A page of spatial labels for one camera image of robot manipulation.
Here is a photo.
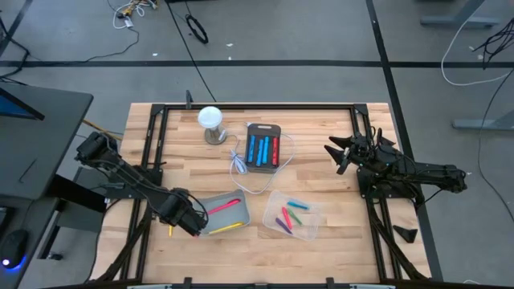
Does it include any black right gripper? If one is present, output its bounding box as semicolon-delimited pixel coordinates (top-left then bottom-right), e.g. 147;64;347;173
324;134;397;176

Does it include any long yellow marker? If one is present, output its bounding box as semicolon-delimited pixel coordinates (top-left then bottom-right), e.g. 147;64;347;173
207;222;246;236

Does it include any long pink marker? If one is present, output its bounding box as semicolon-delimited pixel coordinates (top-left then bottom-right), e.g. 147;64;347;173
207;198;243;215

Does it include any light grey plastic bin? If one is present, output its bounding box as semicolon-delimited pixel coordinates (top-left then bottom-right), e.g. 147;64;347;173
195;189;252;238

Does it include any green slim marker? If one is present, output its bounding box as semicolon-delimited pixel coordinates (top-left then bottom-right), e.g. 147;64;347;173
287;208;304;226

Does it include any clear plastic bin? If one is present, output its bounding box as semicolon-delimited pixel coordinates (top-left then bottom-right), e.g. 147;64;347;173
262;189;322;242

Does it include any purple slim marker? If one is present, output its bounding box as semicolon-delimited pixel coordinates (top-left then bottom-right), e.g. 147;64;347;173
275;217;293;235

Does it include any dark grey plastic bin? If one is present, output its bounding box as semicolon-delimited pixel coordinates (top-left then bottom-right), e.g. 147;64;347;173
243;123;283;174

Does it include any white bulb table lamp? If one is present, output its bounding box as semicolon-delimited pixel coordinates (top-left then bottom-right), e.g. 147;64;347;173
197;105;228;146

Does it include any grey desk foot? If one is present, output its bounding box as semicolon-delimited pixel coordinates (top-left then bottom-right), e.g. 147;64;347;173
420;0;501;29
452;110;514;132

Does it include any black desk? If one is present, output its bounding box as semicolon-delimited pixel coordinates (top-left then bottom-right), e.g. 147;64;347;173
0;82;95;201

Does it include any black computer mouse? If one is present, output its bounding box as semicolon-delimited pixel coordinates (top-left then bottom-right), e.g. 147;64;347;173
0;229;30;271

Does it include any computer monitor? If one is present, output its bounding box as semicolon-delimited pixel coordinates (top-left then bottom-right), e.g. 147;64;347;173
0;87;45;121

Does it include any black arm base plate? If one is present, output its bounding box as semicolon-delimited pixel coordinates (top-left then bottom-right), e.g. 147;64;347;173
357;166;421;200
104;167;164;201

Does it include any black aluminium table frame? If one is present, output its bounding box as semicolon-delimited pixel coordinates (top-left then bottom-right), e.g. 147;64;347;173
90;90;433;289

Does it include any white power cable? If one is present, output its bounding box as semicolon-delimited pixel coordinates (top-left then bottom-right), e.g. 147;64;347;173
218;127;297;195

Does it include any black triangular bracket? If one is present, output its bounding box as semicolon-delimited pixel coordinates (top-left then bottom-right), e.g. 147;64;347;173
392;224;418;244

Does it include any black cable ring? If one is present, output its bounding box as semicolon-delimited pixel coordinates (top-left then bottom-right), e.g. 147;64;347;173
185;14;210;45

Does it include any black floor cable bundle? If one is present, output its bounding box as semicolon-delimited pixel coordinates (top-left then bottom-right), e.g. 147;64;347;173
472;15;514;69

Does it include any white floor cable bundle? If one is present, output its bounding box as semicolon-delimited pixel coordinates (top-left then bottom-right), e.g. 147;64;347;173
106;0;158;31

